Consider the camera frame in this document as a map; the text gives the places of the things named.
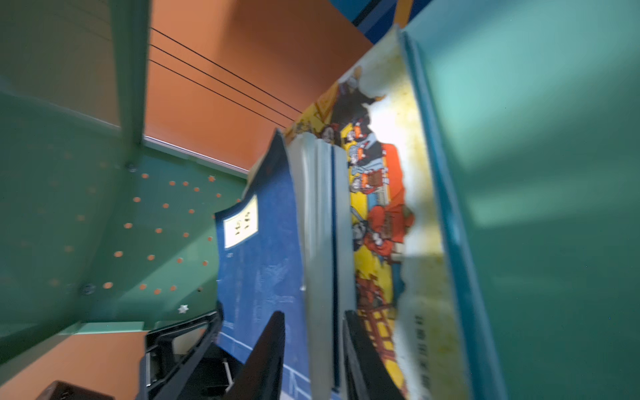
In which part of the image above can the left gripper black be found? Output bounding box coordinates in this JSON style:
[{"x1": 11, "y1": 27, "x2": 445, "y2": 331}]
[{"x1": 37, "y1": 309, "x2": 229, "y2": 400}]

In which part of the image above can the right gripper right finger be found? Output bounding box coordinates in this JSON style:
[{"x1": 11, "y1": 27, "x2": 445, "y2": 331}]
[{"x1": 342, "y1": 310, "x2": 404, "y2": 400}]

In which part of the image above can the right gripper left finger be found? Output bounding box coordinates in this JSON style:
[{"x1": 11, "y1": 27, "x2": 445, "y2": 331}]
[{"x1": 224, "y1": 311, "x2": 285, "y2": 400}]

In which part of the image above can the yellow Chinese history picture book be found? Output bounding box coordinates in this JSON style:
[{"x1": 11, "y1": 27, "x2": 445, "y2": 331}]
[{"x1": 284, "y1": 28, "x2": 472, "y2": 399}]

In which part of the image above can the dark blue book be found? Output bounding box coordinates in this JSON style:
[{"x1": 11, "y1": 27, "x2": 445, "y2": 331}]
[
  {"x1": 215, "y1": 132, "x2": 312, "y2": 399},
  {"x1": 288, "y1": 133, "x2": 356, "y2": 399}
]

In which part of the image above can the light blue book underneath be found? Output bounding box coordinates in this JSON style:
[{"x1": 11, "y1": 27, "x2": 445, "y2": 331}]
[{"x1": 399, "y1": 29, "x2": 508, "y2": 399}]

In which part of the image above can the green desktop shelf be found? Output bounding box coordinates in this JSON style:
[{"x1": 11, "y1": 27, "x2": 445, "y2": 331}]
[{"x1": 1, "y1": 1, "x2": 639, "y2": 399}]

